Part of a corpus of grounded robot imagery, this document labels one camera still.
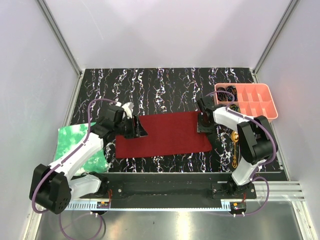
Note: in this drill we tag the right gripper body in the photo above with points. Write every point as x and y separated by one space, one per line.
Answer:
202 126

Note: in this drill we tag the red cloth napkin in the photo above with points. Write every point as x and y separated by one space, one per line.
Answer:
167 134

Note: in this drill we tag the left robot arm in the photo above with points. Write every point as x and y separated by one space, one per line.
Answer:
55 185

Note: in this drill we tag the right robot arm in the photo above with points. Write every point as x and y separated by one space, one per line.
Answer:
256 141

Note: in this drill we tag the green white cloth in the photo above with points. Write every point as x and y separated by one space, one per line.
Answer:
68 138

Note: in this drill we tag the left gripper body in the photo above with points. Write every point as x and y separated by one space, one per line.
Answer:
125 128

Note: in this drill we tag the pink compartment tray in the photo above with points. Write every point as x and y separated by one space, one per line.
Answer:
252 99

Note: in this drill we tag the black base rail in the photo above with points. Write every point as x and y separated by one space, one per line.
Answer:
172 191

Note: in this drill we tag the gold spoon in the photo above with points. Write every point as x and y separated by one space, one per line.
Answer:
235 139

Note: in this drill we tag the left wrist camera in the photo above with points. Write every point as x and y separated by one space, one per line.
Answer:
128 109

